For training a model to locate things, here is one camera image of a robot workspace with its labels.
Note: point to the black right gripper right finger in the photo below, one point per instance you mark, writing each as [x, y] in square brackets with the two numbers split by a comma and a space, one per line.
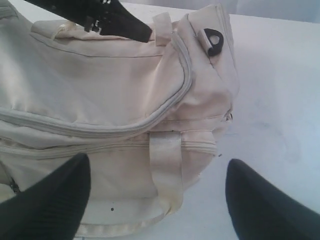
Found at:
[260, 211]

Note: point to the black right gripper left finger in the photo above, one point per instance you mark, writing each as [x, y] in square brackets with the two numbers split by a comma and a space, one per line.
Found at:
[51, 209]

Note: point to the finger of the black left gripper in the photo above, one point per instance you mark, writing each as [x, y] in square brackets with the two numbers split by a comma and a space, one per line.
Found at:
[105, 17]

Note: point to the cream fabric duffel bag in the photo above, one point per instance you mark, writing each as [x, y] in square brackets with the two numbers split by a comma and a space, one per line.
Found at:
[148, 115]

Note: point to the white backdrop curtain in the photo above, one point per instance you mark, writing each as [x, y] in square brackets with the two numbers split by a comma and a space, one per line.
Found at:
[294, 10]

